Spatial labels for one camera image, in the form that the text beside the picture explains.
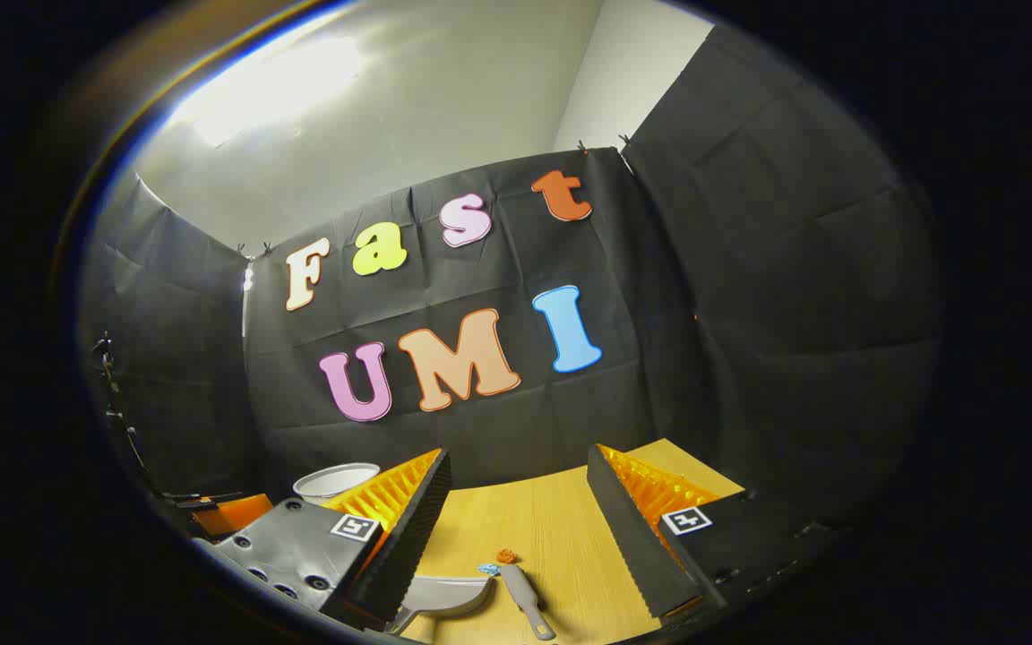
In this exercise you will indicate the wooden desktop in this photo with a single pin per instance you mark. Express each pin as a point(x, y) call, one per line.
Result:
point(561, 528)

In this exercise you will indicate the small grey broom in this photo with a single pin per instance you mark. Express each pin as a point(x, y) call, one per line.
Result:
point(520, 591)

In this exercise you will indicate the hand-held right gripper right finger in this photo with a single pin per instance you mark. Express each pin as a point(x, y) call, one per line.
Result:
point(632, 537)

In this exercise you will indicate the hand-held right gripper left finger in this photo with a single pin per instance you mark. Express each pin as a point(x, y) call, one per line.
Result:
point(408, 546)

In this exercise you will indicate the dark thin pole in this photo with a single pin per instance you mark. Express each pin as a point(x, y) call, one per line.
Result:
point(117, 403)

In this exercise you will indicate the grey dustpan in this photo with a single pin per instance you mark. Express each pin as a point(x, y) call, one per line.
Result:
point(449, 593)

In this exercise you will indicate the blue paper ball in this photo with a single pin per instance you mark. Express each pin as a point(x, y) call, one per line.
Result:
point(489, 569)

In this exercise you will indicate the white garbage bin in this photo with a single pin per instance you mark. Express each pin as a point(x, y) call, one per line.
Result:
point(328, 484)

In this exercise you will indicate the orange paper ball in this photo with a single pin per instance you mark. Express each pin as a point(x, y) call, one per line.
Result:
point(506, 556)

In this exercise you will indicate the black backdrop cloth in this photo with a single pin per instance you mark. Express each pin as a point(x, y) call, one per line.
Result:
point(749, 269)

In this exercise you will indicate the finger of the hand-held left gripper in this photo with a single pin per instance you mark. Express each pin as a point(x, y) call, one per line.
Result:
point(234, 517)

